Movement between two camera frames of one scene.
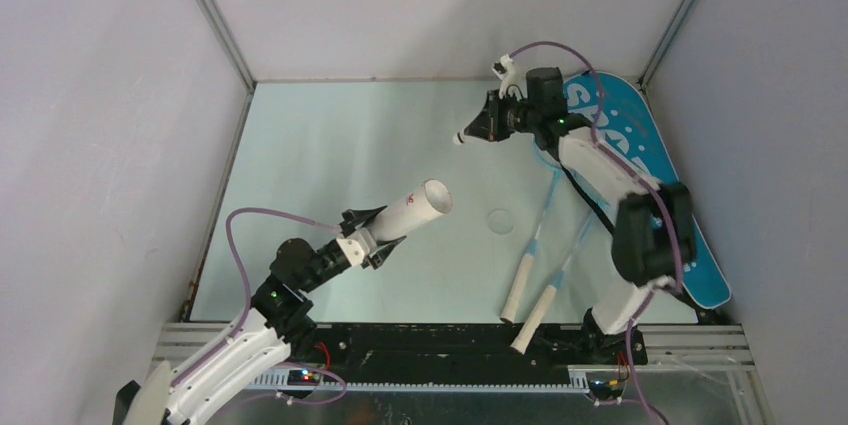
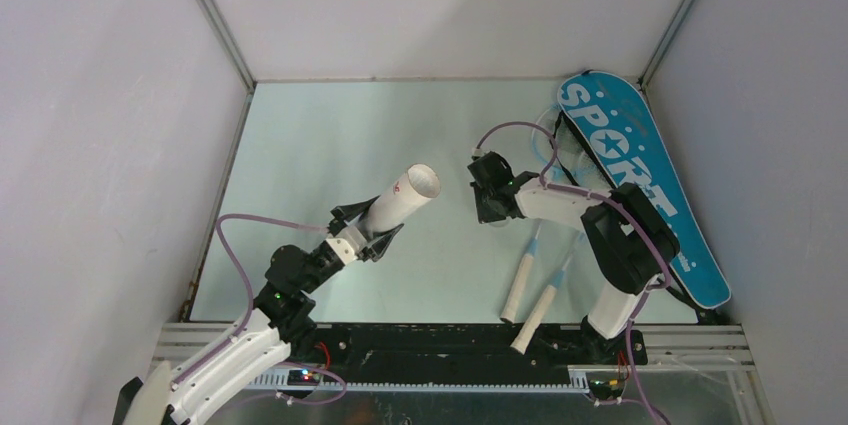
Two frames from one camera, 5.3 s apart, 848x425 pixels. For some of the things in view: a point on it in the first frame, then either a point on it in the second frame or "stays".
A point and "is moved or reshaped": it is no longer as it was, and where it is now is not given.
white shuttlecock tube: (397, 219) is moved or reshaped
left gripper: (355, 218) to (378, 247)
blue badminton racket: (527, 332) stays
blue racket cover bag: (621, 115) stays
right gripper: (487, 123) to (485, 216)
